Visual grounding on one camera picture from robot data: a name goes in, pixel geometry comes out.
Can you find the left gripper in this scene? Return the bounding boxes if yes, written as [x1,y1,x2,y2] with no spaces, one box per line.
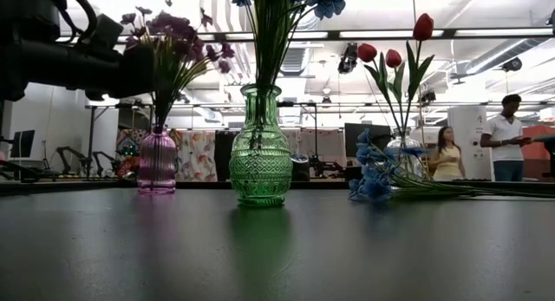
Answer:
[25,43,156,99]

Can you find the pink glass vase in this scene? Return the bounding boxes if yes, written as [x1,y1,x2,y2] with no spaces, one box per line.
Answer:
[137,125,178,195]

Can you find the blue artificial flower bunch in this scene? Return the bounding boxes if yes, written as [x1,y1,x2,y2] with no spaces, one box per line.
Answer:
[348,127,555,203]
[227,0,348,154]

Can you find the red artificial tulip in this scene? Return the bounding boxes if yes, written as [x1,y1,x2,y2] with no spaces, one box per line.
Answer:
[402,12,436,137]
[381,49,407,137]
[356,43,407,137]

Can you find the green glass vase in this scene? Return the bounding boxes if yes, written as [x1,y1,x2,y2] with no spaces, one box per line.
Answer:
[228,82,295,208]

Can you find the clear glass vase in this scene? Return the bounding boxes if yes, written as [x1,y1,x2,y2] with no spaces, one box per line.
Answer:
[385,127,424,180]

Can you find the patterned fabric partition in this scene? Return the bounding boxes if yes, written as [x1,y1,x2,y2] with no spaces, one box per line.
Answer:
[115,129,218,183]

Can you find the black partition panel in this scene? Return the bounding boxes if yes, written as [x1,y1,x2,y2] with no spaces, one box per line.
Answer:
[214,130,238,180]

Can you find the black computer monitor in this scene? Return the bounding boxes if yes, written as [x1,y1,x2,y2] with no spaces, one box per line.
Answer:
[344,122,393,159]
[10,129,36,159]

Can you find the black cylindrical speaker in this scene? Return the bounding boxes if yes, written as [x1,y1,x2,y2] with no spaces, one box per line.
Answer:
[292,153,311,183]

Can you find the black device with light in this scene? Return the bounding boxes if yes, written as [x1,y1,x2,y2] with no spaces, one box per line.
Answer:
[308,153,346,180]

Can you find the person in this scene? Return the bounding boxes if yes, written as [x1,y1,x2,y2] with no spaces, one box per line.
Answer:
[480,94,533,183]
[428,126,467,182]

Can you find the orange partition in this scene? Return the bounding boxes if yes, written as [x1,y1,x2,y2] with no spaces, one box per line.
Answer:
[522,126,555,161]

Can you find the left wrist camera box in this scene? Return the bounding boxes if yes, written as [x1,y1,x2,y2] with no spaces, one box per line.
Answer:
[88,13,126,51]

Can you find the black rig camera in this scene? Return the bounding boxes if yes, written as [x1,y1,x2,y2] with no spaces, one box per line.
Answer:
[336,41,362,75]

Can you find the thin black metal frame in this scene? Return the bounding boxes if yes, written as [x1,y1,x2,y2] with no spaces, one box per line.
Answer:
[84,101,555,180]

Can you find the thin black camera cable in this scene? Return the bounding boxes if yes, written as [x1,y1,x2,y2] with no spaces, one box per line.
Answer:
[359,60,394,128]

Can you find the thin grey hanging cable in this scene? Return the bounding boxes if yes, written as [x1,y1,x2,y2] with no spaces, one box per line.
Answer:
[410,0,425,141]

